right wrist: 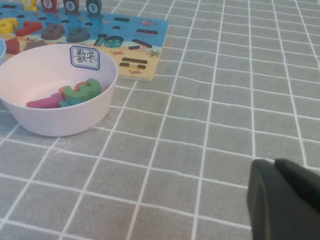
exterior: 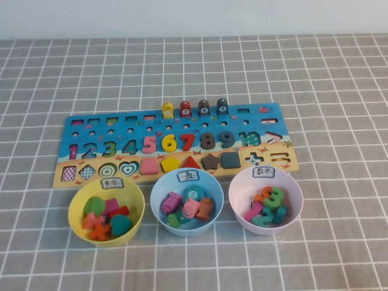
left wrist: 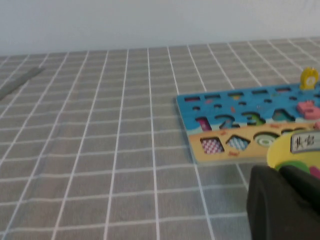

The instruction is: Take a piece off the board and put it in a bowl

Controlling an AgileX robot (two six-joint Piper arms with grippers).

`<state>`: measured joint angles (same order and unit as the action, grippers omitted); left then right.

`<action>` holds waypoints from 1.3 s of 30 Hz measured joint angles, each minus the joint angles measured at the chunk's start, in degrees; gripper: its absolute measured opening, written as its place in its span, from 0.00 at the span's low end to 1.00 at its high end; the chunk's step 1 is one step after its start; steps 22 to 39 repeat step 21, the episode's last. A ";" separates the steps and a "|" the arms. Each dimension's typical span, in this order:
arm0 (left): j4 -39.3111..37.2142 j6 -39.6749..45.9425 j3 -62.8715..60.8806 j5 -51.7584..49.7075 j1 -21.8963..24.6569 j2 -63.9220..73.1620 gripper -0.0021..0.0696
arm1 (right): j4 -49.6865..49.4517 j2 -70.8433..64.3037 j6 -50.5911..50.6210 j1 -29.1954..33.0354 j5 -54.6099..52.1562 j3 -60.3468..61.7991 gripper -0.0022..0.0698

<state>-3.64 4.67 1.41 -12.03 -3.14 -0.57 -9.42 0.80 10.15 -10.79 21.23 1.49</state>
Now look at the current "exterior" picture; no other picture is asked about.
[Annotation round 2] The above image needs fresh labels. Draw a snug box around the pink wooden fish piece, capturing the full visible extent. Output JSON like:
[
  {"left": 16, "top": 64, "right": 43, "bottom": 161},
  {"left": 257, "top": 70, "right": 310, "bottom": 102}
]
[{"left": 182, "top": 198, "right": 200, "bottom": 218}]

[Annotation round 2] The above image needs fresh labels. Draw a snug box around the blue wooden number puzzle board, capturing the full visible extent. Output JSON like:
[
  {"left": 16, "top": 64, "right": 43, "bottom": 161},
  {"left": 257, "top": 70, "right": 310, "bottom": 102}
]
[{"left": 52, "top": 102, "right": 299, "bottom": 190}]

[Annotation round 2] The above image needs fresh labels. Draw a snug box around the paper label on blue bowl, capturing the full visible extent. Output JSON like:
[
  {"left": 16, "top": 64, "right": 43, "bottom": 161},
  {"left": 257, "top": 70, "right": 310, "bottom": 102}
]
[{"left": 176, "top": 169, "right": 201, "bottom": 183}]

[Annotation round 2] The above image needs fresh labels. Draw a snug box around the red wooden fish piece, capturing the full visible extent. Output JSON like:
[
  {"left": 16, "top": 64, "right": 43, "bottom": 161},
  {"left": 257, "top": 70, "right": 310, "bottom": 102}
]
[{"left": 179, "top": 100, "right": 192, "bottom": 118}]

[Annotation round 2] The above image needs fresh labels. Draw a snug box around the yellow wooden fish piece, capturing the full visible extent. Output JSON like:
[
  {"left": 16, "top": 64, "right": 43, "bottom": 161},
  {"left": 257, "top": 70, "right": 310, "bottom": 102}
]
[{"left": 161, "top": 101, "right": 175, "bottom": 119}]

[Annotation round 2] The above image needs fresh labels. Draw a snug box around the teal wooden fish piece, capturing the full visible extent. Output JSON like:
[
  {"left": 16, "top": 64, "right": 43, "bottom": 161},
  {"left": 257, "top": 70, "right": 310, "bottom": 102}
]
[{"left": 182, "top": 186, "right": 202, "bottom": 202}]

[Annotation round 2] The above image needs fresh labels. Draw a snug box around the magenta wooden fish piece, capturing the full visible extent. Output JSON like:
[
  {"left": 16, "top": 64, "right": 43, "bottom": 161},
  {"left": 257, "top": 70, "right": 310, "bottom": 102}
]
[{"left": 159, "top": 191, "right": 182, "bottom": 215}]

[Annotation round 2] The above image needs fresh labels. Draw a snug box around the orange wooden fish piece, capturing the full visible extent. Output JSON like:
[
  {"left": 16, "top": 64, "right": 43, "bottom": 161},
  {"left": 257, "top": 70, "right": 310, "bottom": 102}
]
[{"left": 193, "top": 197, "right": 215, "bottom": 221}]

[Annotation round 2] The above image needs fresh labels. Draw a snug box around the light blue plastic bowl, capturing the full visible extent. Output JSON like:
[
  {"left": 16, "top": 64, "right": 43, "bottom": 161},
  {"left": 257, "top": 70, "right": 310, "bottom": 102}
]
[{"left": 150, "top": 169, "right": 224, "bottom": 237}]

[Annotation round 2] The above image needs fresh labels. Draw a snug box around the paper label on pink bowl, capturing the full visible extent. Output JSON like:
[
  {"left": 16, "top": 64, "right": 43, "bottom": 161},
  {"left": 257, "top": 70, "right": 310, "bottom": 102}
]
[{"left": 252, "top": 166, "right": 276, "bottom": 178}]

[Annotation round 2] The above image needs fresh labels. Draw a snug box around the pale pink plastic bowl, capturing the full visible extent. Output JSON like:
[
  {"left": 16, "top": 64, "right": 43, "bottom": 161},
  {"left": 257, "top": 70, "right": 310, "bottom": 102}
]
[{"left": 227, "top": 166, "right": 304, "bottom": 236}]

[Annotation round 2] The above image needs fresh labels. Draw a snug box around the green wooden fish piece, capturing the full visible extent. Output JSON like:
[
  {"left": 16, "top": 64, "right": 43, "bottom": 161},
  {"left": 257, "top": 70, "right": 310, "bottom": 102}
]
[{"left": 166, "top": 213, "right": 182, "bottom": 229}]

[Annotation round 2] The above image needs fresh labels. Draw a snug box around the paper label on yellow bowl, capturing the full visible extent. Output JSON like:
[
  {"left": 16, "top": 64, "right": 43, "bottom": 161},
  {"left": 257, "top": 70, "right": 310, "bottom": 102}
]
[{"left": 100, "top": 178, "right": 125, "bottom": 190}]

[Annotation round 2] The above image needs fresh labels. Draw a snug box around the yellow plastic bowl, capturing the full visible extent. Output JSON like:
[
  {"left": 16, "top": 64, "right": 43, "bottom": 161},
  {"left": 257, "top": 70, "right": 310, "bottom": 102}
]
[{"left": 68, "top": 178, "right": 146, "bottom": 248}]

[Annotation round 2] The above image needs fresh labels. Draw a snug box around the red wooden number seven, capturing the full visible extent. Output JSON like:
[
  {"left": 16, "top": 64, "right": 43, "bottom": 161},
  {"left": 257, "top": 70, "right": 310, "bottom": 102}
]
[{"left": 180, "top": 133, "right": 196, "bottom": 152}]

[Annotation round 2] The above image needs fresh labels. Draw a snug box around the brown wooden number eight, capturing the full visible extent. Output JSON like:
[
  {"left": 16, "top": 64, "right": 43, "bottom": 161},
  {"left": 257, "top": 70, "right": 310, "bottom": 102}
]
[{"left": 200, "top": 132, "right": 216, "bottom": 150}]

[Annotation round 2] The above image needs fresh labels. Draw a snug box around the red wooden triangle block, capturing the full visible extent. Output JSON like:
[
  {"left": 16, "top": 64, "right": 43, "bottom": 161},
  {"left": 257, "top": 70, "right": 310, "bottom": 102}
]
[{"left": 181, "top": 155, "right": 201, "bottom": 170}]

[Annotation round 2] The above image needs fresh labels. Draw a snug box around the brown wooden star block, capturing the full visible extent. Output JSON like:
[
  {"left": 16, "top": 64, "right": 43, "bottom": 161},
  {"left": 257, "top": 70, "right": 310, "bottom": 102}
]
[{"left": 201, "top": 153, "right": 220, "bottom": 170}]

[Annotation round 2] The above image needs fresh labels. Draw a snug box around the yellow wooden number six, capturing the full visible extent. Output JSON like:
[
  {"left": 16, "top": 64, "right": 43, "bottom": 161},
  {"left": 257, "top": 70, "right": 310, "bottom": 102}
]
[{"left": 161, "top": 134, "right": 178, "bottom": 152}]

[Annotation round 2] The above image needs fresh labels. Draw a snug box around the yellow wooden pentagon block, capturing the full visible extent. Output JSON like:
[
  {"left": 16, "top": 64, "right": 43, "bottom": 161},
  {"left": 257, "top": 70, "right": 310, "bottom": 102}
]
[{"left": 160, "top": 156, "right": 181, "bottom": 173}]

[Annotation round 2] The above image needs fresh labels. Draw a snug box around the slate wooden number nine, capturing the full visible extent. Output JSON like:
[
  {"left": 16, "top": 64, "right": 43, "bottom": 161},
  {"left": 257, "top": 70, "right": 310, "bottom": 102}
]
[{"left": 218, "top": 130, "right": 235, "bottom": 149}]

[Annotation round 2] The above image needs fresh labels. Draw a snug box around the dark slate wooden square block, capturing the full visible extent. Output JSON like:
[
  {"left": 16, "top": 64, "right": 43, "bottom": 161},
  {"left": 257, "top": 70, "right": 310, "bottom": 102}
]
[{"left": 220, "top": 151, "right": 242, "bottom": 169}]

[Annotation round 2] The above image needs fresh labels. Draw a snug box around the pink wooden number five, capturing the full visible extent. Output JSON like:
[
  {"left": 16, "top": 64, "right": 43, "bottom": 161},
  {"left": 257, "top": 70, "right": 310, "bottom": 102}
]
[{"left": 142, "top": 135, "right": 158, "bottom": 155}]

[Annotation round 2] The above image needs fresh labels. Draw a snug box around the pink wooden trapezoid block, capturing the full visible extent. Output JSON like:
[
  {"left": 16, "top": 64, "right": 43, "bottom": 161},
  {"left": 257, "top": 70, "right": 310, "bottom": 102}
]
[{"left": 139, "top": 158, "right": 159, "bottom": 176}]

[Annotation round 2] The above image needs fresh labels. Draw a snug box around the orange wooden number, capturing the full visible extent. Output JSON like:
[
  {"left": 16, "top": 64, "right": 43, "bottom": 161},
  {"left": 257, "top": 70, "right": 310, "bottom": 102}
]
[{"left": 253, "top": 186, "right": 273, "bottom": 204}]

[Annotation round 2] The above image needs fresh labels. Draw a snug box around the pink wooden number one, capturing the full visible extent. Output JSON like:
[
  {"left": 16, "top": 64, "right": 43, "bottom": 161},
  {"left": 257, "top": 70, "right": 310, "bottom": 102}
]
[{"left": 244, "top": 201, "right": 264, "bottom": 222}]

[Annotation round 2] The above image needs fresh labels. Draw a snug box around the green wooden number three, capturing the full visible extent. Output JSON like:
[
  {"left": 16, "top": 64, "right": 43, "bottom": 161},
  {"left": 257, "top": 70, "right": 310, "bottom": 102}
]
[{"left": 262, "top": 187, "right": 286, "bottom": 210}]

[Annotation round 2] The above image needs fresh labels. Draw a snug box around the red wooden bar block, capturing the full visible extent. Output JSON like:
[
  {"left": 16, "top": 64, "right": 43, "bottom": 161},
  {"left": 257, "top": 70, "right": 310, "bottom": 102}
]
[{"left": 108, "top": 205, "right": 130, "bottom": 219}]

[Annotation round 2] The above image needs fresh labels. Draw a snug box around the teal wooden number two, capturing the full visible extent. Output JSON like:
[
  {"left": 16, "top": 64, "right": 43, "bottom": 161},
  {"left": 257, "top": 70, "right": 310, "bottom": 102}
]
[{"left": 250, "top": 206, "right": 275, "bottom": 227}]

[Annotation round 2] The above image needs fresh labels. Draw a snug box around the magenta wooden rectangle block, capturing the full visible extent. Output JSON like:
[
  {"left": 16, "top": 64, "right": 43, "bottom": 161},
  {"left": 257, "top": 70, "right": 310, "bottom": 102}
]
[{"left": 104, "top": 198, "right": 119, "bottom": 215}]

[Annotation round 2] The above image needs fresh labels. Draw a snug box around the teal wooden heart block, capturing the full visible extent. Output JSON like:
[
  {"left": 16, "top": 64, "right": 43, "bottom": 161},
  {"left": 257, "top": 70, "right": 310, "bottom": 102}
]
[{"left": 110, "top": 214, "right": 133, "bottom": 238}]

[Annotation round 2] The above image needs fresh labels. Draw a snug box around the dark teal wooden number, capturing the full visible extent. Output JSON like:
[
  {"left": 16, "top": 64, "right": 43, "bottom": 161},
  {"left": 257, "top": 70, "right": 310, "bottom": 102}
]
[{"left": 272, "top": 205, "right": 289, "bottom": 226}]

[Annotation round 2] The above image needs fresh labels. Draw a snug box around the green wooden oval block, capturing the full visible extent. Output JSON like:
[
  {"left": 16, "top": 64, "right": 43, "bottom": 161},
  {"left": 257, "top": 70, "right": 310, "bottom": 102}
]
[{"left": 84, "top": 196, "right": 106, "bottom": 216}]

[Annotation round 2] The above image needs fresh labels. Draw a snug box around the salmon wooden block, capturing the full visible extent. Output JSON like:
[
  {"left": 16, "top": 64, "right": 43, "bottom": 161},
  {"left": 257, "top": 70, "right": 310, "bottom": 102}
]
[{"left": 83, "top": 212, "right": 101, "bottom": 230}]

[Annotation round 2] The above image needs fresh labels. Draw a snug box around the orange wooden plus sign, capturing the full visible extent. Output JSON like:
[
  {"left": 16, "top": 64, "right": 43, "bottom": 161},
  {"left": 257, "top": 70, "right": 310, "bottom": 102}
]
[{"left": 89, "top": 222, "right": 110, "bottom": 242}]

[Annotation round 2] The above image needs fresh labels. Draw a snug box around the grey checked tablecloth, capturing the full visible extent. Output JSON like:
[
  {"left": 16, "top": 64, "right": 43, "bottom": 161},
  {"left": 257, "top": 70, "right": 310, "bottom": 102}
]
[{"left": 0, "top": 33, "right": 388, "bottom": 291}]

